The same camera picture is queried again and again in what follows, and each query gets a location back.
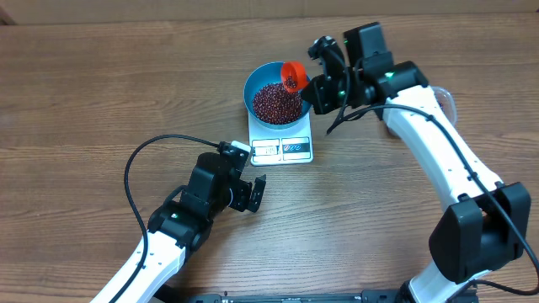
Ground blue metal bowl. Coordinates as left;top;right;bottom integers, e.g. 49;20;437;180
243;61;312;129

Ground red beans in bowl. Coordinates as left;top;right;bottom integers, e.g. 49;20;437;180
253;82;303;125

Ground white digital kitchen scale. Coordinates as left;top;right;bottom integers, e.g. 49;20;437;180
248;114;314;167

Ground red scoop with blue handle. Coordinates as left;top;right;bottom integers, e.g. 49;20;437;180
280;61;309;93

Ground clear plastic food container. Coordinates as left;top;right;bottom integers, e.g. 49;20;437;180
432;87;458;126

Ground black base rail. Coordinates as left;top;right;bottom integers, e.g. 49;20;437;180
155;284;479;303

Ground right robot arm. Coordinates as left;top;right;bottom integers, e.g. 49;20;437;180
302;23;538;302

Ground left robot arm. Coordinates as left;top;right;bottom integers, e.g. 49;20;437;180
93;141;266;302

